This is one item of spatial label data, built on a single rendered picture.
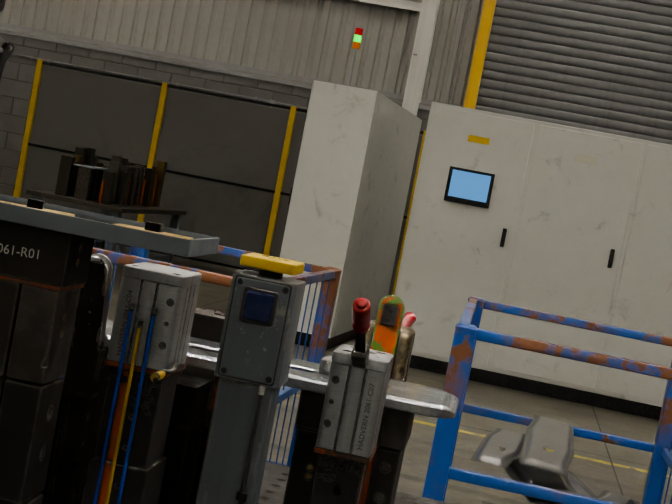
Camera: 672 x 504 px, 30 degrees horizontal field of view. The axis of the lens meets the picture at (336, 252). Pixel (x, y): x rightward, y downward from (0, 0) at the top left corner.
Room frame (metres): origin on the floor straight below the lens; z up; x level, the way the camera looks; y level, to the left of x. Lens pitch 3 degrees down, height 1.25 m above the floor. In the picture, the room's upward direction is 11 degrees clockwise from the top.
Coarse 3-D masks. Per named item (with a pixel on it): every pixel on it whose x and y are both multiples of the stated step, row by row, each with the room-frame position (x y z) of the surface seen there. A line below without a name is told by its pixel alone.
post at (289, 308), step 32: (256, 288) 1.30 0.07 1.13; (288, 288) 1.30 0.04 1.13; (224, 320) 1.31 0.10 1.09; (288, 320) 1.30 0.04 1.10; (224, 352) 1.30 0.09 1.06; (256, 352) 1.30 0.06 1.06; (288, 352) 1.33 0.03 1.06; (224, 384) 1.31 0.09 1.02; (256, 384) 1.30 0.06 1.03; (224, 416) 1.31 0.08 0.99; (256, 416) 1.30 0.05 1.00; (224, 448) 1.31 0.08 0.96; (256, 448) 1.30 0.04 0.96; (224, 480) 1.31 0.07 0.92; (256, 480) 1.31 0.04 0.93
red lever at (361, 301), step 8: (360, 304) 1.33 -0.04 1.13; (368, 304) 1.34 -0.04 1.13; (360, 312) 1.34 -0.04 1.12; (368, 312) 1.34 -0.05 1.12; (352, 320) 1.37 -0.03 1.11; (360, 320) 1.35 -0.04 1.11; (368, 320) 1.36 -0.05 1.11; (360, 328) 1.37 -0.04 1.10; (368, 328) 1.37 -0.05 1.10; (360, 336) 1.40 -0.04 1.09; (360, 344) 1.41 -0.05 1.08; (352, 352) 1.43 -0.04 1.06; (360, 352) 1.43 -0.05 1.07; (368, 352) 1.43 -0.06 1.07; (352, 360) 1.44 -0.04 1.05; (360, 360) 1.43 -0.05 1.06
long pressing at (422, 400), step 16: (112, 320) 1.78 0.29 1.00; (192, 352) 1.60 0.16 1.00; (208, 352) 1.65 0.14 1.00; (208, 368) 1.59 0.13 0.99; (304, 368) 1.68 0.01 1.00; (288, 384) 1.57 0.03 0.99; (304, 384) 1.57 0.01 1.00; (320, 384) 1.57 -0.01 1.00; (400, 384) 1.69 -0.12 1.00; (416, 384) 1.72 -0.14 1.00; (400, 400) 1.56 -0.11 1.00; (416, 400) 1.56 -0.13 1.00; (432, 400) 1.61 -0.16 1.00; (448, 400) 1.65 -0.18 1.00; (432, 416) 1.55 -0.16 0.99; (448, 416) 1.56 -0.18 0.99
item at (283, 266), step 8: (248, 256) 1.31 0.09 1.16; (256, 256) 1.31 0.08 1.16; (264, 256) 1.34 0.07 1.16; (272, 256) 1.36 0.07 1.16; (240, 264) 1.31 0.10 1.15; (248, 264) 1.31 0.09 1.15; (256, 264) 1.31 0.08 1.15; (264, 264) 1.30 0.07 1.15; (272, 264) 1.30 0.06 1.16; (280, 264) 1.30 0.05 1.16; (288, 264) 1.30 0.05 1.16; (296, 264) 1.31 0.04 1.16; (304, 264) 1.36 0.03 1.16; (264, 272) 1.32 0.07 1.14; (272, 272) 1.32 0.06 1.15; (280, 272) 1.30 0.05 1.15; (288, 272) 1.30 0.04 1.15; (296, 272) 1.31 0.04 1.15
